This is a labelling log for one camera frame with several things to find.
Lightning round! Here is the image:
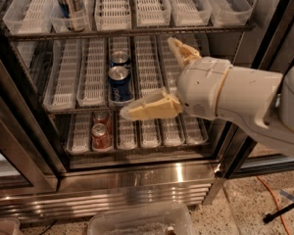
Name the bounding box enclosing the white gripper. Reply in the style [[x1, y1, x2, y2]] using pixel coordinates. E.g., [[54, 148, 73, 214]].
[[120, 37, 232, 120]]

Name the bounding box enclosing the silver blue redbull can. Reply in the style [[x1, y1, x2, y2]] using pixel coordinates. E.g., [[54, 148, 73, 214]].
[[58, 0, 88, 31]]

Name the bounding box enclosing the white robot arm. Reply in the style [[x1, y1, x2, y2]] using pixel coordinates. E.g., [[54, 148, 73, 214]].
[[120, 37, 294, 158]]

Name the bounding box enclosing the middle shelf tray five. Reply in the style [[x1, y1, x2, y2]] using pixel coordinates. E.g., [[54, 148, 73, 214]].
[[157, 36, 183, 97]]

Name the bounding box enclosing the shelf tray five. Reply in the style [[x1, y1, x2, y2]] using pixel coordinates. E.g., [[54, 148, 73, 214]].
[[170, 0, 212, 26], [157, 36, 183, 97], [161, 117, 185, 147]]

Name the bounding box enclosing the middle shelf tray four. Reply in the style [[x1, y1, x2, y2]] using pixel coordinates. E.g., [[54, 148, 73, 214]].
[[134, 36, 164, 98]]

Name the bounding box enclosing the shelf tray four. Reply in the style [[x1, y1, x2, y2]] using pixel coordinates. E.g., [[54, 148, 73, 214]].
[[134, 0, 172, 27], [140, 119, 161, 148], [134, 36, 164, 98]]

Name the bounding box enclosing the middle shelf tray six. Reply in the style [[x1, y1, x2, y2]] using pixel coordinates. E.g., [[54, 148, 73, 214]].
[[181, 33, 210, 57]]

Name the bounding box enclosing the shelf tray six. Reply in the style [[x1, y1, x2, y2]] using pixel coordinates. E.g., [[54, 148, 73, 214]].
[[181, 114, 208, 145], [209, 0, 252, 26], [181, 33, 210, 57]]

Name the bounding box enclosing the bottom shelf tray five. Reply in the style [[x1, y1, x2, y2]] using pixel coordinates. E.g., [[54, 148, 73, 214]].
[[161, 117, 185, 147]]

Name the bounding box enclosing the front blue pepsi can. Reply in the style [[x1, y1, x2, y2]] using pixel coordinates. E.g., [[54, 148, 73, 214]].
[[108, 66, 131, 102]]

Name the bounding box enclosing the blue pepsi can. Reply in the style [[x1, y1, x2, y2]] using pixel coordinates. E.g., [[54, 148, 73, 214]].
[[108, 66, 131, 102], [110, 51, 130, 70]]

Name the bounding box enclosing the bottom shelf tray four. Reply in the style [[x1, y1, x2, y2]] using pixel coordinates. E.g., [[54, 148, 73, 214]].
[[140, 119, 161, 148]]

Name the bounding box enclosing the bottom shelf tray six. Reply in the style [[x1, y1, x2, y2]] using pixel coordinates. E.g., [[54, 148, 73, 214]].
[[181, 114, 208, 145]]

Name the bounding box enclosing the rear blue pepsi can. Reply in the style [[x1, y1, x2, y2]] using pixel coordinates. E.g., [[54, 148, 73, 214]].
[[110, 51, 130, 70]]

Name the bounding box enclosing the middle shelf tray three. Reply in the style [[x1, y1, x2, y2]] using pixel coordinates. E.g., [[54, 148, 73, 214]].
[[109, 37, 134, 106]]

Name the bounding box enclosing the shelf tray three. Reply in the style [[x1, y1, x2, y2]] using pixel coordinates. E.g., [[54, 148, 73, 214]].
[[117, 114, 137, 150], [109, 37, 134, 106], [94, 0, 131, 31]]

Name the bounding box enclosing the bottom shelf tray three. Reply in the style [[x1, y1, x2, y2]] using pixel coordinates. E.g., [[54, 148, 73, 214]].
[[117, 114, 137, 150]]

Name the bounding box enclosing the bottom shelf tray two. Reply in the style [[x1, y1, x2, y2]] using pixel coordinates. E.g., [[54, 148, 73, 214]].
[[91, 112, 113, 152]]

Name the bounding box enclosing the top shelf tray four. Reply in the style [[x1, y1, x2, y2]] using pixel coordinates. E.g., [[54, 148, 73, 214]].
[[134, 0, 172, 27]]

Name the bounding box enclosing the rear red soda can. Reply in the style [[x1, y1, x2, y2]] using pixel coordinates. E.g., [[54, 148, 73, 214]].
[[93, 112, 112, 130]]

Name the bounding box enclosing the red soda can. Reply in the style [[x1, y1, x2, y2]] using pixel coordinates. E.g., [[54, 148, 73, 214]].
[[91, 123, 112, 150], [93, 112, 112, 130]]

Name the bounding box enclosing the top shelf tray five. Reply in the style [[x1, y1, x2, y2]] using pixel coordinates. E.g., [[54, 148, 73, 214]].
[[170, 0, 212, 26]]

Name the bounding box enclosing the middle shelf tray two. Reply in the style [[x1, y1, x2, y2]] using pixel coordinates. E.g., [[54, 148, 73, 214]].
[[76, 38, 106, 107]]

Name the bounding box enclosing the top shelf tray three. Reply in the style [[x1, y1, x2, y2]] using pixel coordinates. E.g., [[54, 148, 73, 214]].
[[94, 0, 131, 31]]

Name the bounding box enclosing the top shelf tray six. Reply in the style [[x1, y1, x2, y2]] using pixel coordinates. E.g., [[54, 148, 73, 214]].
[[209, 0, 252, 26]]

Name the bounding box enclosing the front red soda can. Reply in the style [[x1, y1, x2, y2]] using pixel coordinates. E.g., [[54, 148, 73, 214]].
[[91, 123, 112, 150]]

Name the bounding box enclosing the stainless steel fridge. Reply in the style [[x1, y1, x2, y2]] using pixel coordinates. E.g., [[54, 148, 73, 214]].
[[0, 0, 294, 223]]

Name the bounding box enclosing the bottom shelf tray one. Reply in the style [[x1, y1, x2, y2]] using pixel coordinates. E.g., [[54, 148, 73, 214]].
[[67, 113, 91, 156]]

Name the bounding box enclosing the shelf tray one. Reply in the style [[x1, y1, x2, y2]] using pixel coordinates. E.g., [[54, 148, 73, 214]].
[[67, 113, 91, 156], [43, 39, 81, 112], [3, 0, 55, 35]]

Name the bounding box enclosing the middle shelf tray one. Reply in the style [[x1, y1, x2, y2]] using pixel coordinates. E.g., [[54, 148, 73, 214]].
[[43, 39, 81, 112]]

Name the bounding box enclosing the open fridge glass door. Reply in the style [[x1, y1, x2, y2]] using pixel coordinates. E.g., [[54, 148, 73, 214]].
[[221, 0, 294, 179]]

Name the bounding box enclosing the top shelf tray one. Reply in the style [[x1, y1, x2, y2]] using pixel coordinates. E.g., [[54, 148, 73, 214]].
[[3, 0, 55, 35]]

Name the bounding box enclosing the clear plastic bin on floor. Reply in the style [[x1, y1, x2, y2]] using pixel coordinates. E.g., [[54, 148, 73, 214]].
[[87, 203, 195, 235]]

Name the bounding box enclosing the black stand leg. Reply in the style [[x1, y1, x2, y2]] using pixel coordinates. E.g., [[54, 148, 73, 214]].
[[263, 203, 294, 223]]

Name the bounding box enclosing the small clear container corner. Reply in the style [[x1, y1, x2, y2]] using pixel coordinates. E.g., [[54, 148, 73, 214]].
[[0, 218, 24, 235]]

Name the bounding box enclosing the orange cable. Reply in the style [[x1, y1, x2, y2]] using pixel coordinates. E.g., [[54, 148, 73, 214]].
[[256, 175, 292, 235]]

